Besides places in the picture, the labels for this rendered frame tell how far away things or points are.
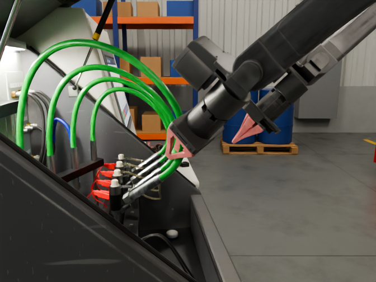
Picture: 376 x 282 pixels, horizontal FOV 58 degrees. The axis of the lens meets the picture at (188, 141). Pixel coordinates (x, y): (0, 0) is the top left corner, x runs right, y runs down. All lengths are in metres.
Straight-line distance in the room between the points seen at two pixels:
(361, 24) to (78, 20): 0.78
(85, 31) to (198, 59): 0.65
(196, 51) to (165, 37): 6.75
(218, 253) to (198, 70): 0.46
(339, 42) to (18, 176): 0.71
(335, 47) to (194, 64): 0.41
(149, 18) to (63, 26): 4.89
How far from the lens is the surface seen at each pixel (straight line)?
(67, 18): 1.14
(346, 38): 0.89
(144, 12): 6.16
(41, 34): 1.16
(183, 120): 0.58
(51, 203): 0.46
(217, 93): 0.52
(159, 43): 7.31
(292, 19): 0.46
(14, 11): 0.47
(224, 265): 0.78
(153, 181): 0.66
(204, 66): 0.52
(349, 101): 8.03
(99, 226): 0.46
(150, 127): 6.21
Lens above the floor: 1.37
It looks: 12 degrees down
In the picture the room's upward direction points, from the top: straight up
